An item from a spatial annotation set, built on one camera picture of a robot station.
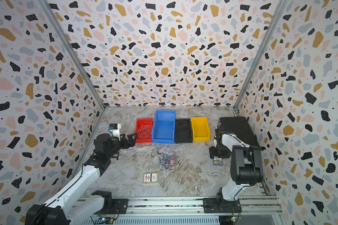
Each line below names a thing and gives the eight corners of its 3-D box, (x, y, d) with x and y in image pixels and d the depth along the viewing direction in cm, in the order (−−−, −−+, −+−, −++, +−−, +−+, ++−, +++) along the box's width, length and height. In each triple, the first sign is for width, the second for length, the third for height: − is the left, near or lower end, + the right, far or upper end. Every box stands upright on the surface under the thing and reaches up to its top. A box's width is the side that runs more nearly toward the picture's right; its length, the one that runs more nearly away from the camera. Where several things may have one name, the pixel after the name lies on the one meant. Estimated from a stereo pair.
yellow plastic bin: (192, 142, 102) (193, 136, 96) (190, 123, 114) (191, 116, 108) (209, 142, 102) (211, 136, 96) (206, 123, 114) (207, 116, 108)
